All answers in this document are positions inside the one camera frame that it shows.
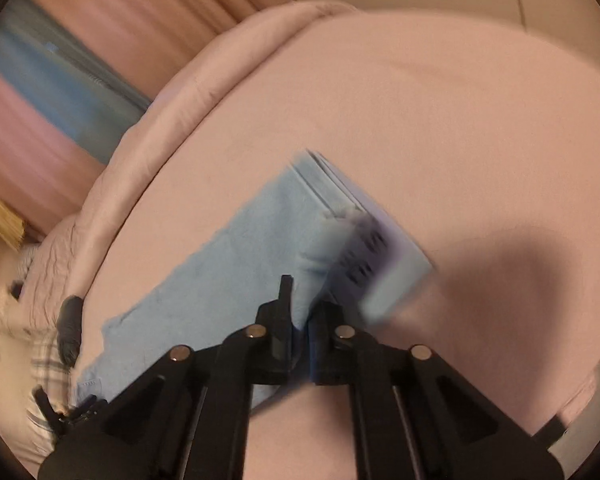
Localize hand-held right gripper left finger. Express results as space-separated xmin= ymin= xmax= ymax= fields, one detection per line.
xmin=39 ymin=275 xmax=294 ymax=480

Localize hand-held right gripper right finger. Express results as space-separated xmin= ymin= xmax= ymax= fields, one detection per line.
xmin=307 ymin=304 xmax=564 ymax=480

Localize light blue denim pants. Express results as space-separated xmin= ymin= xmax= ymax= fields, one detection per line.
xmin=75 ymin=147 xmax=436 ymax=412

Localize plaid folded cloth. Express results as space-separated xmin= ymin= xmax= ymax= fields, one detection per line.
xmin=0 ymin=327 xmax=78 ymax=443

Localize dark blue folded jeans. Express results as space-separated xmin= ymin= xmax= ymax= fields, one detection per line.
xmin=56 ymin=295 xmax=84 ymax=363

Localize white plush toy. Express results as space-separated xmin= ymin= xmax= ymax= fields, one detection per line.
xmin=0 ymin=280 xmax=27 ymax=356

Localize pink quilted blanket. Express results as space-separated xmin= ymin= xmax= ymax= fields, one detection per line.
xmin=22 ymin=217 xmax=83 ymax=333

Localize yellow fringed cloth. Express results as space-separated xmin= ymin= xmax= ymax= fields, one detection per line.
xmin=0 ymin=198 xmax=27 ymax=250

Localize pink bed sheet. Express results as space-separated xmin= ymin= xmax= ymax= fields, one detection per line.
xmin=75 ymin=10 xmax=600 ymax=480

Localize pink rolled duvet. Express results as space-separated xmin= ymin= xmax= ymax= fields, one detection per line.
xmin=67 ymin=0 xmax=361 ymax=341

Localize pink curtain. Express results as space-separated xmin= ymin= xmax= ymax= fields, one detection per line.
xmin=20 ymin=0 xmax=292 ymax=98
xmin=0 ymin=60 xmax=107 ymax=237

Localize blue curtain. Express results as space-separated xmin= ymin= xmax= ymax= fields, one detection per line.
xmin=0 ymin=0 xmax=152 ymax=163

